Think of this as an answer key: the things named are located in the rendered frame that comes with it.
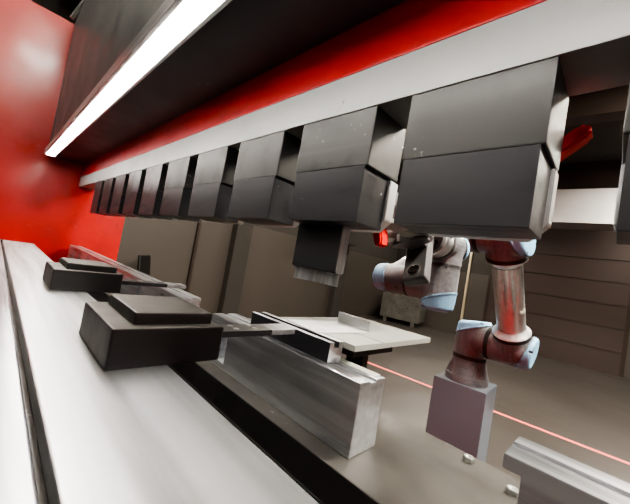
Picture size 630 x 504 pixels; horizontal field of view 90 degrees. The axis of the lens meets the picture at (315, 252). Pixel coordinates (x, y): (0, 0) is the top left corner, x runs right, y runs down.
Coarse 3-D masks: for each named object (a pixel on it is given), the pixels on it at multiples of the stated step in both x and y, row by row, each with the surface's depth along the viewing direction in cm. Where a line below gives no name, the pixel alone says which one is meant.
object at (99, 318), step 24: (96, 312) 32; (120, 312) 33; (144, 312) 30; (168, 312) 32; (192, 312) 34; (96, 336) 30; (120, 336) 28; (144, 336) 29; (168, 336) 31; (192, 336) 33; (216, 336) 34; (240, 336) 42; (120, 360) 28; (144, 360) 29; (168, 360) 31; (192, 360) 33
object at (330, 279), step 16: (304, 224) 54; (320, 224) 52; (304, 240) 54; (320, 240) 51; (336, 240) 49; (304, 256) 53; (320, 256) 51; (336, 256) 48; (304, 272) 54; (320, 272) 51; (336, 272) 48
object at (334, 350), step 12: (252, 312) 60; (264, 312) 61; (288, 324) 54; (276, 336) 54; (288, 336) 52; (300, 336) 50; (312, 336) 49; (324, 336) 50; (300, 348) 50; (312, 348) 48; (324, 348) 47; (336, 348) 47; (324, 360) 46; (336, 360) 47
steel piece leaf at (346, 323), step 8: (304, 320) 59; (312, 320) 61; (320, 320) 62; (344, 320) 64; (352, 320) 62; (360, 320) 60; (328, 328) 55; (336, 328) 57; (344, 328) 58; (352, 328) 59; (360, 328) 60; (368, 328) 59
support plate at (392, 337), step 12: (372, 324) 70; (384, 324) 73; (336, 336) 51; (348, 336) 53; (360, 336) 54; (372, 336) 56; (384, 336) 58; (396, 336) 60; (408, 336) 63; (420, 336) 65; (348, 348) 48; (360, 348) 48; (372, 348) 50
